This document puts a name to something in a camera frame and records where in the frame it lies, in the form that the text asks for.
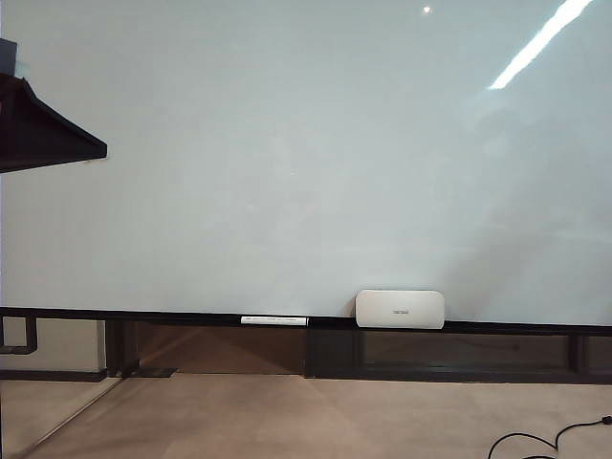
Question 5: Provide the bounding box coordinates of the black power cable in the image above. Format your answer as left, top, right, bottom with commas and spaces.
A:
486, 415, 612, 459

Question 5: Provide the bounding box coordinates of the white glass whiteboard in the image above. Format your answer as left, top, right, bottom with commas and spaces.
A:
0, 0, 612, 329

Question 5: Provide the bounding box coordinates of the white rectangular board eraser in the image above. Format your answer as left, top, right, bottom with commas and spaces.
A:
354, 289, 447, 331

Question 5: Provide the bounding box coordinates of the black pipe bracket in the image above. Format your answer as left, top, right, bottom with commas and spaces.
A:
0, 308, 39, 356

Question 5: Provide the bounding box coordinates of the black whiteboard tray ledge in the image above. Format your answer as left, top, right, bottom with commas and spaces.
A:
0, 307, 612, 337

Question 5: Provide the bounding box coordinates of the black skirting board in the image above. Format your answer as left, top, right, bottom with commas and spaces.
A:
0, 369, 107, 384

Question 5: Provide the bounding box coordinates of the white marker pen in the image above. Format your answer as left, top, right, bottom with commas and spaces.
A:
240, 315, 310, 328

